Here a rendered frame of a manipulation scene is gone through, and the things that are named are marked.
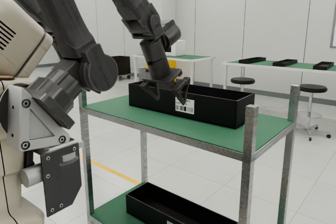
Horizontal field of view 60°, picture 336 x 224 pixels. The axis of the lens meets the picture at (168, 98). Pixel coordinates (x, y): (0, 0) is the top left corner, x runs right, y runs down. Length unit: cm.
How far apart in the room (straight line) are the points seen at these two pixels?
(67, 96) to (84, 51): 9
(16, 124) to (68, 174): 27
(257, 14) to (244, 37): 51
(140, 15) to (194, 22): 618
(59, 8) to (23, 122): 21
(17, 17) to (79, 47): 16
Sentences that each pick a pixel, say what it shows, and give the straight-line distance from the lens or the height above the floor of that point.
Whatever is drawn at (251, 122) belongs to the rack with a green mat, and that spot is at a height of 105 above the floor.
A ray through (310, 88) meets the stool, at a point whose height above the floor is 62.
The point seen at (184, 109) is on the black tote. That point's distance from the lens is 124.
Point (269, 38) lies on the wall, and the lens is 606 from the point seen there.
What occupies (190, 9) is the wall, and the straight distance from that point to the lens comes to 696.
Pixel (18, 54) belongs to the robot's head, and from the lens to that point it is 69.
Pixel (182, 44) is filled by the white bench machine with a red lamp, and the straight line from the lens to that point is 571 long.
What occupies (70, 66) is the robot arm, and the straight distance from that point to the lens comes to 60.
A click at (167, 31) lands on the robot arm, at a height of 132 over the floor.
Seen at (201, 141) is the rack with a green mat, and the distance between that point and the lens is 101.
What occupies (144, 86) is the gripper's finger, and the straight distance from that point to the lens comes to 84.
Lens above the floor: 132
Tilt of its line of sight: 13 degrees down
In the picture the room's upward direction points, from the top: straight up
